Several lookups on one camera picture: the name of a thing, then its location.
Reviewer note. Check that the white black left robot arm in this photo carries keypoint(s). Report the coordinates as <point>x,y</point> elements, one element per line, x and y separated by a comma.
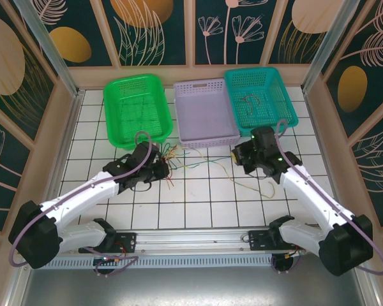
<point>83,194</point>

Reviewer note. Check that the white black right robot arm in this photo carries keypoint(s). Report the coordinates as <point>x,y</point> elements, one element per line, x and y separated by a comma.
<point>312,194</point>

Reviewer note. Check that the lavender plastic basket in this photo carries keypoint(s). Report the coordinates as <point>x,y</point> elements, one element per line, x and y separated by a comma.
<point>204,108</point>

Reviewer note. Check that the teal plastic basket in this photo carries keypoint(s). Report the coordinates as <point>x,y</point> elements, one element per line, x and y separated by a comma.
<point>268,89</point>

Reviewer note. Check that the bright green plastic basket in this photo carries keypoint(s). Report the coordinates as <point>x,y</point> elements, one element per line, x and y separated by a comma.
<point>131,105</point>

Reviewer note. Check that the small circuit board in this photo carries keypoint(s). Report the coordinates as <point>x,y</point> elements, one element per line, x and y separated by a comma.
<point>107,259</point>

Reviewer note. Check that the yellow connector plug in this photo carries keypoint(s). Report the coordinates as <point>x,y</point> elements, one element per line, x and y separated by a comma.
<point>295,253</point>

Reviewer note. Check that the grey metal plate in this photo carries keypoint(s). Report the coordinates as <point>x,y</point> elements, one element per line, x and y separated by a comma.
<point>194,287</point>

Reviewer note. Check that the aluminium side rail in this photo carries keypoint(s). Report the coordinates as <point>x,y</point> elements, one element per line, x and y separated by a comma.
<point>69,127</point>
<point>311,108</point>

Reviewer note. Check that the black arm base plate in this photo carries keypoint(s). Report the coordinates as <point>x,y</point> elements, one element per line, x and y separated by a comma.
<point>258,242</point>
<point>127,242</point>

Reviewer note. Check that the long aluminium base rail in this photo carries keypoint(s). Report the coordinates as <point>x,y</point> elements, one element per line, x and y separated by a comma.
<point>194,239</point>

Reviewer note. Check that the pink flower outline wall panel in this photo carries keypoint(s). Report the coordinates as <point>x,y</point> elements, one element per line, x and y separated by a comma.
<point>217,48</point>

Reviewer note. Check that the pink fern wall panel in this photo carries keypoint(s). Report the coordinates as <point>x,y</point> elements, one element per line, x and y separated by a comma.
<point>354,86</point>

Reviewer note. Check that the pink feather wall panel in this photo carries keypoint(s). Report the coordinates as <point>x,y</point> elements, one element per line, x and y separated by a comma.
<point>379,159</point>

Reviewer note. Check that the aluminium corner post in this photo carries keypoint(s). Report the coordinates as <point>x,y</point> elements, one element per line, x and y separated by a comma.
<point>51,48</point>
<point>332,48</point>

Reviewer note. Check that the single flower wall panel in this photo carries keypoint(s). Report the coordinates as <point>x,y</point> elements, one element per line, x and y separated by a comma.
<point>3,178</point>

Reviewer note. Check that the gold frond wall panel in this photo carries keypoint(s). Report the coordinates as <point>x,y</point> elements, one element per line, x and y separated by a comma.
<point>306,19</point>

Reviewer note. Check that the orange oval wall panel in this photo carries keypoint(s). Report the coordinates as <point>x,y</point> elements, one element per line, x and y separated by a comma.
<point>70,44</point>

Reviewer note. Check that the white leaf outline wall panel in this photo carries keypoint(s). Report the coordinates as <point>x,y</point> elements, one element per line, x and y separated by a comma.
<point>140,19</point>

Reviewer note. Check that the gold grass wall panel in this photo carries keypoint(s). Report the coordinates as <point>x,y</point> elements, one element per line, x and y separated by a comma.
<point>6,63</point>

